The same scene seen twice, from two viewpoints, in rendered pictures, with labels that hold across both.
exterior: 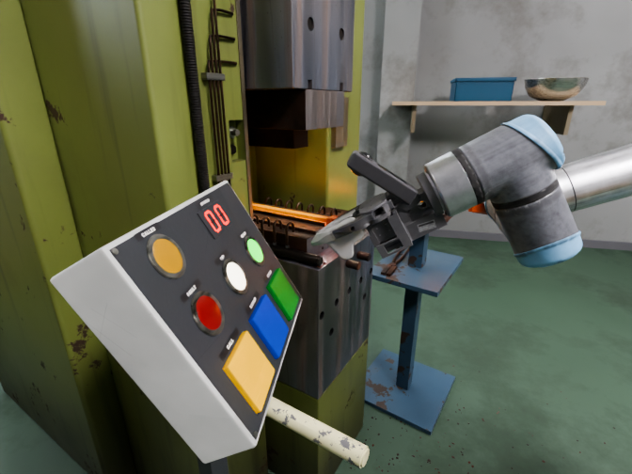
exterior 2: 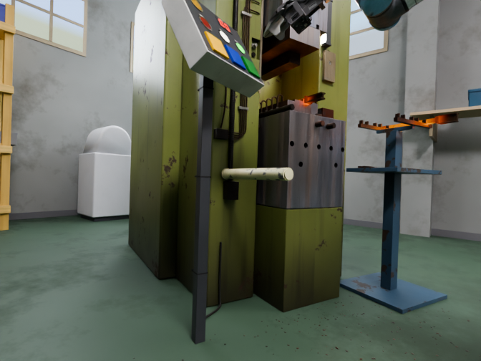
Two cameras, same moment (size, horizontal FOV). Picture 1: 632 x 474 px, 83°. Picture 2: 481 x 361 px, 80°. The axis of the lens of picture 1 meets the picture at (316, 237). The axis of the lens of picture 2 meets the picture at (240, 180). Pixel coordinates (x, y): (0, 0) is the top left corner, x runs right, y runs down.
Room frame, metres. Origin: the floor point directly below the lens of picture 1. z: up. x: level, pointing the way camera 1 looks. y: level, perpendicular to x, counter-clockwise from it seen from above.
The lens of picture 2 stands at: (-0.38, -0.39, 0.60)
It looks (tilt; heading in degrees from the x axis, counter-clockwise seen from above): 0 degrees down; 26
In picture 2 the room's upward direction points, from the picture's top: 2 degrees clockwise
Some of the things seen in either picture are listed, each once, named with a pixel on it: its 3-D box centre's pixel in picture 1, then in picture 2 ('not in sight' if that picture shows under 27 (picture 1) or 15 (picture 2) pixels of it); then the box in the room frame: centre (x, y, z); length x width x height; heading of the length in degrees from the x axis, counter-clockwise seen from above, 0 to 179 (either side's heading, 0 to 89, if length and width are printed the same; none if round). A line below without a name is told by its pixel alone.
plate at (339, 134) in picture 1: (339, 122); (328, 66); (1.34, -0.09, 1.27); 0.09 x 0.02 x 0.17; 148
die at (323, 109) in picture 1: (265, 109); (278, 49); (1.12, 0.15, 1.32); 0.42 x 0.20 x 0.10; 58
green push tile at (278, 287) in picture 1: (281, 294); (250, 68); (0.57, 0.06, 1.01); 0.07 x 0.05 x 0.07; 173
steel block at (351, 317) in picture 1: (281, 288); (280, 163); (1.17, 0.13, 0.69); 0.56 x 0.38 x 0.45; 58
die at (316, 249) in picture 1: (270, 224); (275, 114); (1.12, 0.15, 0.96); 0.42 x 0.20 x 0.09; 58
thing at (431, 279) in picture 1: (416, 266); (392, 171); (1.41, -0.44, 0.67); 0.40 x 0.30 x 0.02; 146
